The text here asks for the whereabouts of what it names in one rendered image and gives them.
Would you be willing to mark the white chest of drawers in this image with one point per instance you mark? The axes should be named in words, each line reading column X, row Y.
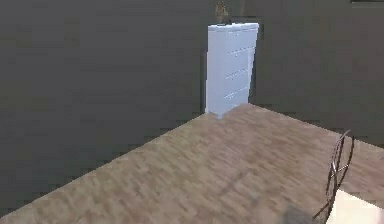
column 230, row 70

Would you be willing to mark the brown statuette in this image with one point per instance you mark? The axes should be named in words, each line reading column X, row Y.
column 220, row 12

